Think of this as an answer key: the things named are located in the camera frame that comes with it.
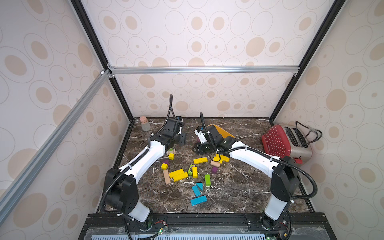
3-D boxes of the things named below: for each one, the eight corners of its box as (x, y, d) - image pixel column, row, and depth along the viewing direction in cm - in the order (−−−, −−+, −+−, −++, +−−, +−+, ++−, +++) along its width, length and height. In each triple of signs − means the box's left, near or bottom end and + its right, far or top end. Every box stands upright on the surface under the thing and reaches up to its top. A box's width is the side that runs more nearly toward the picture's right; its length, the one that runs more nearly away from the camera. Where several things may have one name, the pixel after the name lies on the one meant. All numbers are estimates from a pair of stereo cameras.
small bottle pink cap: (141, 131, 111) (137, 123, 104) (143, 123, 115) (140, 116, 109) (149, 131, 111) (146, 123, 104) (151, 123, 115) (148, 116, 109)
